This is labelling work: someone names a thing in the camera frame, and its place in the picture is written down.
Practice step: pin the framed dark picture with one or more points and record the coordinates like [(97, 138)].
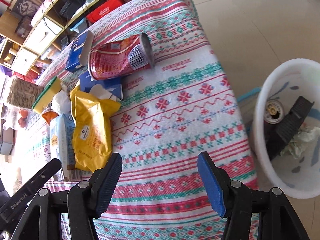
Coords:
[(25, 5)]

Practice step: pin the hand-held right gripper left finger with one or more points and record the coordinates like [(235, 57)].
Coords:
[(107, 185)]

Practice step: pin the orange wrapper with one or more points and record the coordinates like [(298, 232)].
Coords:
[(50, 116)]

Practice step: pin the torn blue cardboard box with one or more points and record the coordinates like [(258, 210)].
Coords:
[(87, 83)]

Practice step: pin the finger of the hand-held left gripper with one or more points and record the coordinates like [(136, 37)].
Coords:
[(32, 192)]

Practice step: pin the crumpled pale plastic wrap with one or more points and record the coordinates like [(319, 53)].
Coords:
[(300, 142)]

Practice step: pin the white tissue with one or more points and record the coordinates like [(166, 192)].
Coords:
[(61, 103)]

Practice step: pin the light blue plastic container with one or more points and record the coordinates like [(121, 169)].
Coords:
[(78, 25)]

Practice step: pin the wooden open shelf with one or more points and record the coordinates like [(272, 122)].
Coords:
[(7, 21)]

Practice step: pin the white plastic bin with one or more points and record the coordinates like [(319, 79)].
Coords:
[(261, 142)]

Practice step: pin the crushed red paper cup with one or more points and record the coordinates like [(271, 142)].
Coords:
[(110, 65)]

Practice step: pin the black plastic tray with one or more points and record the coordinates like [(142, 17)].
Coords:
[(287, 127)]

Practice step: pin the red green patterned tablecloth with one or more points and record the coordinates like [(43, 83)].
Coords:
[(175, 105)]

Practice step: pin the white milk carton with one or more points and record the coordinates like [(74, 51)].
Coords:
[(61, 140)]

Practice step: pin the wooden white drawer cabinet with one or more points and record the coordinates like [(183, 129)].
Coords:
[(45, 33)]

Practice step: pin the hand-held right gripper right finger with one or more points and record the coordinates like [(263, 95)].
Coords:
[(212, 187)]

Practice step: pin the yellow green sponge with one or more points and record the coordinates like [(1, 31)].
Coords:
[(47, 95)]

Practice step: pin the yellow snack bag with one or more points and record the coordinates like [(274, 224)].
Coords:
[(90, 130)]

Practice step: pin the red gift box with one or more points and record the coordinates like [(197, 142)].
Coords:
[(105, 11)]

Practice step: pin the clear jar of eggs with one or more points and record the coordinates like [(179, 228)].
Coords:
[(23, 117)]

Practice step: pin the black electronic box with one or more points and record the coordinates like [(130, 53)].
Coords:
[(72, 3)]

